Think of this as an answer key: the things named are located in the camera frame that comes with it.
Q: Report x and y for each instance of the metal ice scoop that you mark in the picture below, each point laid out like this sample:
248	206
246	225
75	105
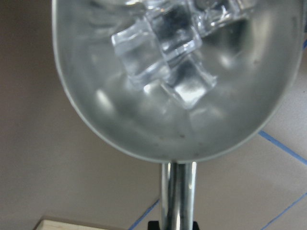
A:
255	61

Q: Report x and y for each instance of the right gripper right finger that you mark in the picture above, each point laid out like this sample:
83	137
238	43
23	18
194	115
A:
195	226

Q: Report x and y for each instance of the wooden cutting board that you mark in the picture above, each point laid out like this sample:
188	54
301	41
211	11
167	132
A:
49	223

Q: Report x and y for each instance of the clear ice cubes pile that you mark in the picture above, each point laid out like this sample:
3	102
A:
158	41

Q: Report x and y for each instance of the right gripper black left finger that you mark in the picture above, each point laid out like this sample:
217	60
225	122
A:
153	225

